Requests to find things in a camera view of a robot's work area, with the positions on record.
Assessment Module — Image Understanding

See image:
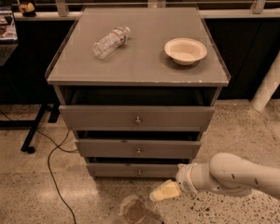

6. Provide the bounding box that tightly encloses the grey middle drawer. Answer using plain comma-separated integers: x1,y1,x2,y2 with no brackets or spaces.
76,139,200,159

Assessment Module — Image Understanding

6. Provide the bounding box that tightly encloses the yellow black object on ledge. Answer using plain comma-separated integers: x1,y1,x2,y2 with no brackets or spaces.
19,1,36,17

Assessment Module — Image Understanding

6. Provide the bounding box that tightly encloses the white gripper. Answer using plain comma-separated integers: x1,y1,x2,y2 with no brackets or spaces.
149,163,198,202

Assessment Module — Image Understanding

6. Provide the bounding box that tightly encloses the white pillar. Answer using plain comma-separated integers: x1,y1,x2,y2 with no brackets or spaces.
251,50,280,111

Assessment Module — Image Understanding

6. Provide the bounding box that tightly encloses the grey top drawer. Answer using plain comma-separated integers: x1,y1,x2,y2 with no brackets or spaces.
60,105,215,132

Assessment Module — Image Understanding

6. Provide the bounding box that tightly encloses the metal railing ledge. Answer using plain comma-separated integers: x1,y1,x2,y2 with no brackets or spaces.
8,0,280,21

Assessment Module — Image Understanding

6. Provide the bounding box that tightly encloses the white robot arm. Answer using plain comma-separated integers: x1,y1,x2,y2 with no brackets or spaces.
149,153,280,202

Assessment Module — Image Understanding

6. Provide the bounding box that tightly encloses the clear plastic water bottle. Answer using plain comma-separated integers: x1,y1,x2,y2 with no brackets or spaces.
93,26,131,60

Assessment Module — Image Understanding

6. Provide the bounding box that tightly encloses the black floor cable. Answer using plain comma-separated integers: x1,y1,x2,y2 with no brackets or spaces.
0,105,79,224

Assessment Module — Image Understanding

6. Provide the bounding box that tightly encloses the white paper bowl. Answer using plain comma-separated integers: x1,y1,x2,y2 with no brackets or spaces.
164,38,207,65

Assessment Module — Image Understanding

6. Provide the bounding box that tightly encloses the black side table frame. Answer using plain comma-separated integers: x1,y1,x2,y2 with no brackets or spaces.
0,104,60,154

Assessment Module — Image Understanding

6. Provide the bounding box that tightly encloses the grey drawer cabinet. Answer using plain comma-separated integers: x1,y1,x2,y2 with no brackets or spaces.
47,7,230,165

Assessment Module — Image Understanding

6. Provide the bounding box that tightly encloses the laptop on side table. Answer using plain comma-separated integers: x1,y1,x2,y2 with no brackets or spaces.
0,7,19,66

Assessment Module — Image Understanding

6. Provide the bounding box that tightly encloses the grey drawer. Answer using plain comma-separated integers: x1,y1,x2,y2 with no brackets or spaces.
60,105,215,132
76,139,200,159
87,163,178,178

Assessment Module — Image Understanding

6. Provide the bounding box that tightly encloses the grey bottom drawer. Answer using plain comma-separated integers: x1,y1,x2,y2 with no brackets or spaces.
87,163,178,178

